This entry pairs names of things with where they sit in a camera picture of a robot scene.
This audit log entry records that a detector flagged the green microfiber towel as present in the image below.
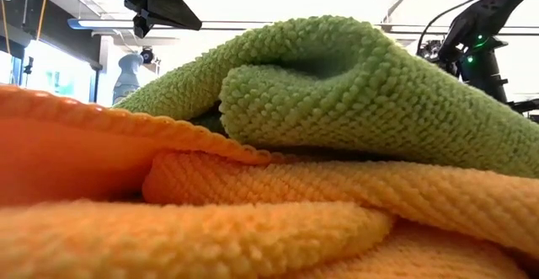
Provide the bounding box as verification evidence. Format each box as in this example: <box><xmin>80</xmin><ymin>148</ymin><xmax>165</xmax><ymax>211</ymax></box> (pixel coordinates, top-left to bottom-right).
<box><xmin>113</xmin><ymin>15</ymin><xmax>539</xmax><ymax>179</ymax></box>

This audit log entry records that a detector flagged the orange microfiber towel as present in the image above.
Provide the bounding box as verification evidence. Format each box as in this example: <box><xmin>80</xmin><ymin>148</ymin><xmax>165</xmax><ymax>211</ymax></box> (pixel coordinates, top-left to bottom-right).
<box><xmin>0</xmin><ymin>83</ymin><xmax>539</xmax><ymax>279</ymax></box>

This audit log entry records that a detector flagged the long LED light bar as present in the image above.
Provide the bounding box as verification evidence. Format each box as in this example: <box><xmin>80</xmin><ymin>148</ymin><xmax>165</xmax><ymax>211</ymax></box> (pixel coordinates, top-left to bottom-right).
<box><xmin>67</xmin><ymin>17</ymin><xmax>539</xmax><ymax>35</ymax></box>

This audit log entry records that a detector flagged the pale blue spray bottle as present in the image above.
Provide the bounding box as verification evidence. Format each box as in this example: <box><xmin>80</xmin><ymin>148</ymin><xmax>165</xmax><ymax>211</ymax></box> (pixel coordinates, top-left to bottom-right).
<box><xmin>112</xmin><ymin>52</ymin><xmax>144</xmax><ymax>105</ymax></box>

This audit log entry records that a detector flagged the black ceiling spotlight cluster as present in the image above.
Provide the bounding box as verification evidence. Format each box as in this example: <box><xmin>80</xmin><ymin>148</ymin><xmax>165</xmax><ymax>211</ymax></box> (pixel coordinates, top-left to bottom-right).
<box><xmin>416</xmin><ymin>38</ymin><xmax>443</xmax><ymax>63</ymax></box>

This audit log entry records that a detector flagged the orange cable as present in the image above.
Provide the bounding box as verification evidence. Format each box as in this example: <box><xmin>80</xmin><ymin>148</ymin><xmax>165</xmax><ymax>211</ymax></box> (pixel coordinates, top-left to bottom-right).
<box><xmin>35</xmin><ymin>0</ymin><xmax>51</xmax><ymax>42</ymax></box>

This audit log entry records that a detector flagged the black aluminium table frame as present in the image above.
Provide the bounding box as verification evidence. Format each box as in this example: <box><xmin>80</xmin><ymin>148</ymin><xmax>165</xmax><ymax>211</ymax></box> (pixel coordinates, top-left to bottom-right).
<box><xmin>509</xmin><ymin>97</ymin><xmax>539</xmax><ymax>122</ymax></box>

